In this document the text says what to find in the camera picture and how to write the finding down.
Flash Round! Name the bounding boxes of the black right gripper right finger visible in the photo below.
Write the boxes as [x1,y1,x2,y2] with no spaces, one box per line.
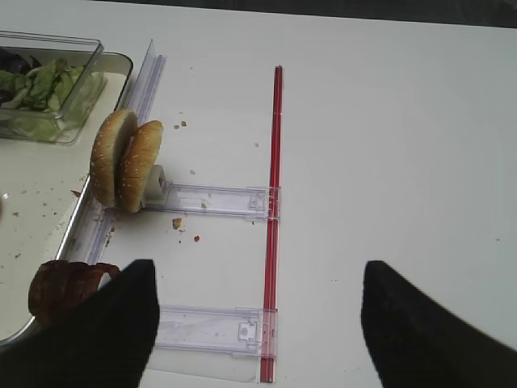
[360,260,516,387]

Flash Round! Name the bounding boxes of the green lettuce leaves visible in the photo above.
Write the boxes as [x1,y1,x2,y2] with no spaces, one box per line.
[1,57,84,112]

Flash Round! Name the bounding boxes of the right red plastic strip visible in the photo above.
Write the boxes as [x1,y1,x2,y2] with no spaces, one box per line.
[260,65,284,383]

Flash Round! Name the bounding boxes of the right lower clear rail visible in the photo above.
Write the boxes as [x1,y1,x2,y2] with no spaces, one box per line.
[155,306,277,358]

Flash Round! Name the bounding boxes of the clear plastic salad container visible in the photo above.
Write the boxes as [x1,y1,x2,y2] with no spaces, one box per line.
[1,31,107,144]

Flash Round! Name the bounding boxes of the sesame bun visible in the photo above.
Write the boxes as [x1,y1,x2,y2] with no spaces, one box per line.
[90,109,137,208]
[116,120,163,213]

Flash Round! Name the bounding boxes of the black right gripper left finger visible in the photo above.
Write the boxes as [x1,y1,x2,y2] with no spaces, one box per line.
[1,259,160,387]

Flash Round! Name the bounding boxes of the silver metal tray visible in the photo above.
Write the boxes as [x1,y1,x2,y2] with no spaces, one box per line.
[1,53,133,346]

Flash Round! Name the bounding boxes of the right upper clear rail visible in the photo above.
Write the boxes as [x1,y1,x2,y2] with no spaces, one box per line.
[154,183,280,221]

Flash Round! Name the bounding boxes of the white pusher block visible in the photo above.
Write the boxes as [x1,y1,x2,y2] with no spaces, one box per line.
[141,165,167,208]

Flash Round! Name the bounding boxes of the purple cabbage leaves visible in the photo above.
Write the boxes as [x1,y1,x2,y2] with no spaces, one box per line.
[0,48,41,74]

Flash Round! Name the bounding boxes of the clear rail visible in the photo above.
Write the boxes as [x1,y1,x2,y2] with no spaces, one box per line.
[155,306,277,358]
[154,183,280,221]

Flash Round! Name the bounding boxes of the stack of meat patties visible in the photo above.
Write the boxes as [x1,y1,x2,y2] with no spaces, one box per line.
[27,260,120,327]

